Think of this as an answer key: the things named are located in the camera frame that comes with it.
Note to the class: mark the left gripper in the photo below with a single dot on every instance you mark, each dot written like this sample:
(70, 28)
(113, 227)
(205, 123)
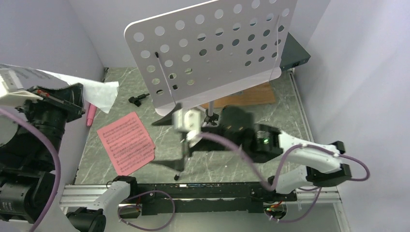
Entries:
(70, 98)

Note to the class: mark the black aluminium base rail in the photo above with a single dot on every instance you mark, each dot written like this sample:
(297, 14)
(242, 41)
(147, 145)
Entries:
(211, 197)

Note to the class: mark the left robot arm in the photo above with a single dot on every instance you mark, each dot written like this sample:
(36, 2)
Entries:
(30, 167)

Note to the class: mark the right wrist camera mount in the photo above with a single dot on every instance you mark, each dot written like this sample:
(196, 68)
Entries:
(189, 123)

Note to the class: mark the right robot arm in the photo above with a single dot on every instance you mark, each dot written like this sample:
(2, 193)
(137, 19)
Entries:
(319, 165)

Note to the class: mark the pink sheet music page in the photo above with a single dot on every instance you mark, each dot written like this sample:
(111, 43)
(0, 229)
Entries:
(128, 144)

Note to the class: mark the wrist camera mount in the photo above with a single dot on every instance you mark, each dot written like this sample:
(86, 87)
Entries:
(12, 92)
(189, 123)

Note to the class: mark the wooden board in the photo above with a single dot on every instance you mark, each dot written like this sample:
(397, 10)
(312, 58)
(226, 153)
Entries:
(257, 95)

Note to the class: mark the dark teal rack unit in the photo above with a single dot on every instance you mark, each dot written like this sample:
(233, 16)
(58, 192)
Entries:
(293, 55)

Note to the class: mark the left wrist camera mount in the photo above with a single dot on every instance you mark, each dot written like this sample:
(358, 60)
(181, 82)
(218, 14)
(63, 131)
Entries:
(12, 92)

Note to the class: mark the white sheet music page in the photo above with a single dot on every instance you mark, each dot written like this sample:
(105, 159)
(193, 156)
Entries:
(102, 95)

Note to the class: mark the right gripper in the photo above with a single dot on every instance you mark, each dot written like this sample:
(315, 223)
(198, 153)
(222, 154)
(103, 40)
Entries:
(191, 150)

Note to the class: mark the lilac perforated music stand desk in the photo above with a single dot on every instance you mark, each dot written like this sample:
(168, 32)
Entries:
(210, 50)

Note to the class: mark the black microphone desk stand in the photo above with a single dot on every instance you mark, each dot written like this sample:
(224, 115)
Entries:
(137, 100)

